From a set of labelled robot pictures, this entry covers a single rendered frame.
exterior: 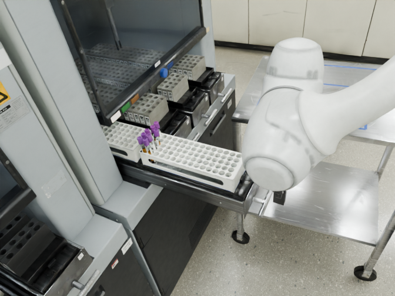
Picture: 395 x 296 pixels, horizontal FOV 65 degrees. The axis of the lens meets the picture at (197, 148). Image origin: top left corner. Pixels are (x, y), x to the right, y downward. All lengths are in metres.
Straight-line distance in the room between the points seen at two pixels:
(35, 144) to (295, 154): 0.55
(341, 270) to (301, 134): 1.29
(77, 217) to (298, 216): 0.93
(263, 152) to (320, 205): 1.10
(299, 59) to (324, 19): 2.48
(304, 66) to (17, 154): 0.58
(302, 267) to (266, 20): 2.23
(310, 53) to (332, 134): 0.17
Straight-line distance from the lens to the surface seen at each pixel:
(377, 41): 3.08
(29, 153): 0.76
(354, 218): 1.51
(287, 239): 1.72
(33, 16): 0.73
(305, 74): 0.57
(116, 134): 1.01
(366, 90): 0.46
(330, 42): 3.11
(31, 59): 0.73
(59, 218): 0.88
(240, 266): 1.63
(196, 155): 0.88
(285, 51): 0.57
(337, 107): 0.46
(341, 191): 1.59
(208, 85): 1.25
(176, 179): 0.90
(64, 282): 0.85
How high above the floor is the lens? 1.46
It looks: 42 degrees down
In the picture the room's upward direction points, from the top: 9 degrees counter-clockwise
